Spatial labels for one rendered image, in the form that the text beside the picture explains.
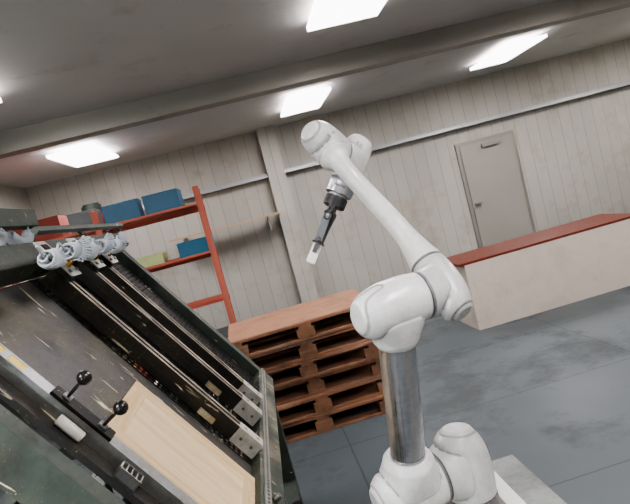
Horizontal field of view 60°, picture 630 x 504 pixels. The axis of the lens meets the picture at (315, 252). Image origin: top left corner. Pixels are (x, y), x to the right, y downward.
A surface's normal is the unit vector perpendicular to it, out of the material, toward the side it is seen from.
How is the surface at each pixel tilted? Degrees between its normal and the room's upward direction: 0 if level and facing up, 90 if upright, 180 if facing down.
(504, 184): 90
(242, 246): 90
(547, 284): 90
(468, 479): 90
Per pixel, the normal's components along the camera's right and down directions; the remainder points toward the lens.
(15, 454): 0.11, 0.07
